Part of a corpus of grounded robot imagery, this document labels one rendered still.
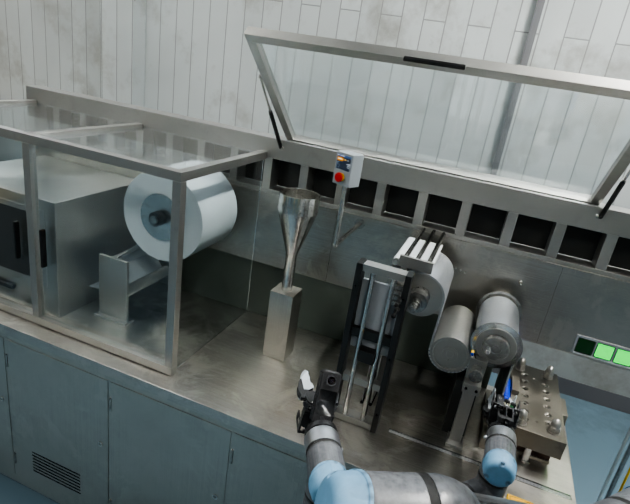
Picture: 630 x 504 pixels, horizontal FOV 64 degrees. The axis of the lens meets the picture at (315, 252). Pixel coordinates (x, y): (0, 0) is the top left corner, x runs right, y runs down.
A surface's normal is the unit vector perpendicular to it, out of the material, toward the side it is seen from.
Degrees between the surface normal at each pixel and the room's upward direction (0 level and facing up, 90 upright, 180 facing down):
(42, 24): 90
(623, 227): 90
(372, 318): 90
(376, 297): 90
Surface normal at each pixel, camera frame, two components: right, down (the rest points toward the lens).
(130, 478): -0.36, 0.29
